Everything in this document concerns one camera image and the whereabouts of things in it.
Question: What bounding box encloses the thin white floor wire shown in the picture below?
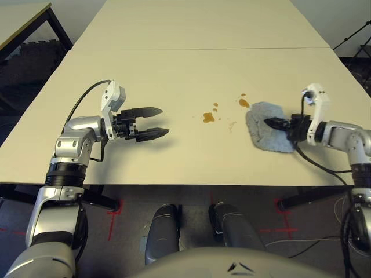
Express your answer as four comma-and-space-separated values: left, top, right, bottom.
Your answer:
264, 199, 358, 247

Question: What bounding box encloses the light blue rag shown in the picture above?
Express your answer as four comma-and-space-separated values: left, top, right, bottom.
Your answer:
245, 101, 297, 153

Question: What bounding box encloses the side table with black frame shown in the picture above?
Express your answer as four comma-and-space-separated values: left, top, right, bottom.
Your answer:
0, 2, 74, 58

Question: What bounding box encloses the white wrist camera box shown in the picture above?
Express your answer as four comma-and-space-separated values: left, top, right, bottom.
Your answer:
300, 83, 331, 146
100, 80, 128, 142

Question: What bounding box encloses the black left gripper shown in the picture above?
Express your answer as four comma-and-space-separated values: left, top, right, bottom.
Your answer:
111, 106, 170, 143

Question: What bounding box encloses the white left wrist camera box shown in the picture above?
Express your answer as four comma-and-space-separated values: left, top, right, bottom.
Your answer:
100, 80, 128, 142

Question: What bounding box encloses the grey robot torso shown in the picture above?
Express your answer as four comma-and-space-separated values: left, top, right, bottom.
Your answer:
130, 246, 299, 278

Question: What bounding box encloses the grey robot left leg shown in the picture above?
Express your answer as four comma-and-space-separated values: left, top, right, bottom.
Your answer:
144, 203, 183, 266

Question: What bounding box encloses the black tripod stand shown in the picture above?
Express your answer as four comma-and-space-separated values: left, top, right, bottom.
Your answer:
332, 20, 371, 60

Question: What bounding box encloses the black table foot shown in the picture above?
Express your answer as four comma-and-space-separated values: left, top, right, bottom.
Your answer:
277, 186, 353, 211

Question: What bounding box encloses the red floor tape line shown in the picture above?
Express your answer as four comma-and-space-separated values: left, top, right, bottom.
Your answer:
0, 226, 27, 236

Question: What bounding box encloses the red floor tape cross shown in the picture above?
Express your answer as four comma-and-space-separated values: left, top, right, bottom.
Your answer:
105, 199, 124, 242
259, 199, 300, 240

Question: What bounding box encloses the grey robot leg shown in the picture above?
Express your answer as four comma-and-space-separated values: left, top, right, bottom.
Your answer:
209, 202, 267, 252
144, 203, 183, 266

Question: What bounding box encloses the black floor cable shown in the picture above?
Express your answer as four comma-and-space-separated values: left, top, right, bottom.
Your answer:
286, 238, 346, 259

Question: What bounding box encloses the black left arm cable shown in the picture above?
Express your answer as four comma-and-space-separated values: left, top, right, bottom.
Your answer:
67, 79, 114, 163

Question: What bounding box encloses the black foam floor mat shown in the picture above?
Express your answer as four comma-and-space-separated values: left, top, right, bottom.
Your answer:
0, 39, 73, 116

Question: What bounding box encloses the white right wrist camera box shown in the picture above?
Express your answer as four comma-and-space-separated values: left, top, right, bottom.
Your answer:
300, 83, 331, 146

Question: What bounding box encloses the grey robot right leg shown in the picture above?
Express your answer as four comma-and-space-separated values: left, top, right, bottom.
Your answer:
209, 202, 267, 252

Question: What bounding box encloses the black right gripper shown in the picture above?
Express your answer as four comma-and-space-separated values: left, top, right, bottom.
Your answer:
264, 113, 312, 144

